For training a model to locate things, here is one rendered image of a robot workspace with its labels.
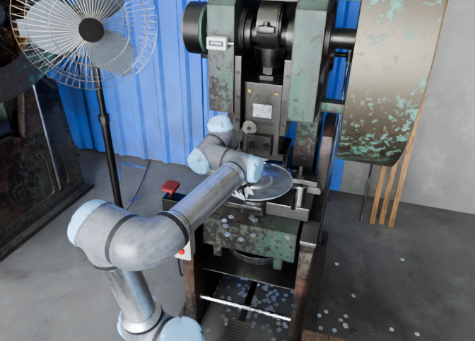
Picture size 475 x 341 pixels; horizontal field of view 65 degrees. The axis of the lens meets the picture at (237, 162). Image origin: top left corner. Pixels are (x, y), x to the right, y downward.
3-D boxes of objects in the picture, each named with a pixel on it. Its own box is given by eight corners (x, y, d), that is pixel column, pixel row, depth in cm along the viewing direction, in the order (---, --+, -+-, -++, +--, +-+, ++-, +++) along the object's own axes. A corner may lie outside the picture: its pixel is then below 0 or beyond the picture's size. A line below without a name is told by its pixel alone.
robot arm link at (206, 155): (213, 163, 104) (233, 139, 111) (182, 153, 109) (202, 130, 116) (218, 182, 110) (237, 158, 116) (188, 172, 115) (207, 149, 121)
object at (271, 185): (301, 170, 157) (301, 168, 157) (279, 208, 134) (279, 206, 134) (237, 158, 168) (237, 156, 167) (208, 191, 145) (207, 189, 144)
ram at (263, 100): (276, 160, 144) (282, 85, 129) (238, 154, 147) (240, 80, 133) (284, 141, 158) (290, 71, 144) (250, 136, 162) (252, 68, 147)
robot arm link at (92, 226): (157, 367, 108) (101, 243, 74) (120, 342, 114) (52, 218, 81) (183, 331, 115) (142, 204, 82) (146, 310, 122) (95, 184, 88)
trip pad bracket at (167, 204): (185, 238, 159) (183, 200, 149) (165, 234, 161) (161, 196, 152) (191, 230, 164) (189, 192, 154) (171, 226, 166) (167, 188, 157)
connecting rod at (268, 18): (278, 105, 136) (285, 3, 119) (245, 102, 139) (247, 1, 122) (288, 88, 153) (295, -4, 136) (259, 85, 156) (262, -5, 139)
